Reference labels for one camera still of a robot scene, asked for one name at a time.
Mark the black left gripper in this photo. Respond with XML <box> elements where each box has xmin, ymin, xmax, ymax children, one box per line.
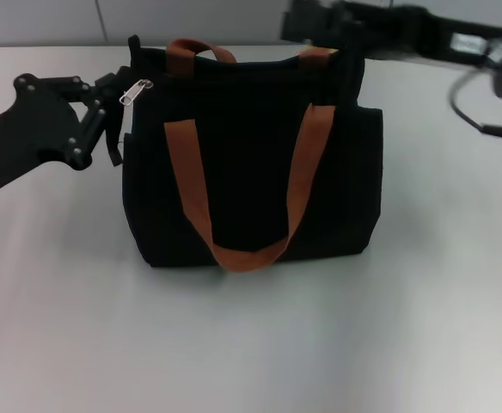
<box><xmin>0</xmin><ymin>65</ymin><xmax>134</xmax><ymax>207</ymax></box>

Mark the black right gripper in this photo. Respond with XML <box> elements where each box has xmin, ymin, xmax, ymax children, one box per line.
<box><xmin>279</xmin><ymin>0</ymin><xmax>502</xmax><ymax>66</ymax></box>

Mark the silver zipper pull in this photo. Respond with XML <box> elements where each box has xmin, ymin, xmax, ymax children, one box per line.
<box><xmin>119</xmin><ymin>77</ymin><xmax>154</xmax><ymax>107</ymax></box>

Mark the black bag with brown handles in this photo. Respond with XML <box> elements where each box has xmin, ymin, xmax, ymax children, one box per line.
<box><xmin>104</xmin><ymin>34</ymin><xmax>384</xmax><ymax>274</ymax></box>

